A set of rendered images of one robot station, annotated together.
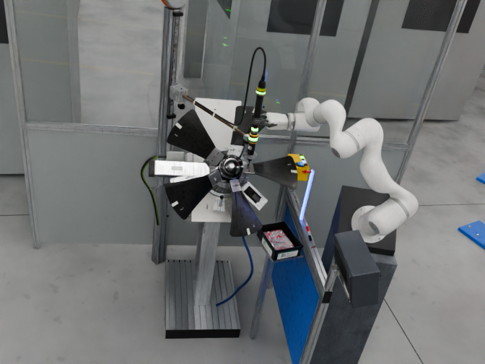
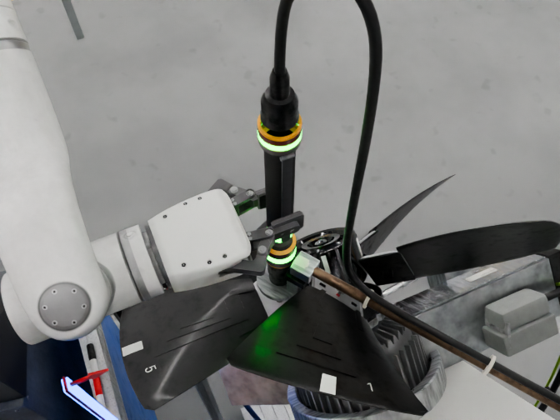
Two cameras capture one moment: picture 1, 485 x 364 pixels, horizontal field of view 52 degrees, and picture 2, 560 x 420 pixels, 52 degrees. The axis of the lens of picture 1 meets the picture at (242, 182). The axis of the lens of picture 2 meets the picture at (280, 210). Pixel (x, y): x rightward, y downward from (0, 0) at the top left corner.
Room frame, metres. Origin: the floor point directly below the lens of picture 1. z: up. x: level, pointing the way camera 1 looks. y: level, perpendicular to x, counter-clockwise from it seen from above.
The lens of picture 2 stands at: (2.56, -0.09, 2.05)
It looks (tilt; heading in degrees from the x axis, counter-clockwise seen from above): 59 degrees down; 169
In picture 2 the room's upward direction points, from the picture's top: straight up
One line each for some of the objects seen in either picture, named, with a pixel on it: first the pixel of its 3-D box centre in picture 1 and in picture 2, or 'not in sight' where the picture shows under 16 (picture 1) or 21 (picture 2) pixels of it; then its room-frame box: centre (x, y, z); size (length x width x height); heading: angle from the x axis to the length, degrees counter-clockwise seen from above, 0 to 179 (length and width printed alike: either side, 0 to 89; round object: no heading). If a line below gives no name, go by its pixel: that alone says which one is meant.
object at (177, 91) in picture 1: (178, 92); not in sight; (2.63, 0.44, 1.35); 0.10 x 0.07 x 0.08; 47
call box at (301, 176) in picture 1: (296, 167); not in sight; (2.57, -0.31, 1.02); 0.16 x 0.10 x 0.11; 12
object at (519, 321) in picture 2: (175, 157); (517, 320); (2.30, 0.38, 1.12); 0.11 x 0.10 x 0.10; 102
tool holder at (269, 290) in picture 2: (250, 146); (286, 268); (2.21, -0.01, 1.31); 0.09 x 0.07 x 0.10; 47
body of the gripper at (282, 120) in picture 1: (277, 120); (195, 242); (2.23, -0.12, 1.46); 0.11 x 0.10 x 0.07; 103
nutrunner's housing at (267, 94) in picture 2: (256, 119); (279, 209); (2.21, -0.02, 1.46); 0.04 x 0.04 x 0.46
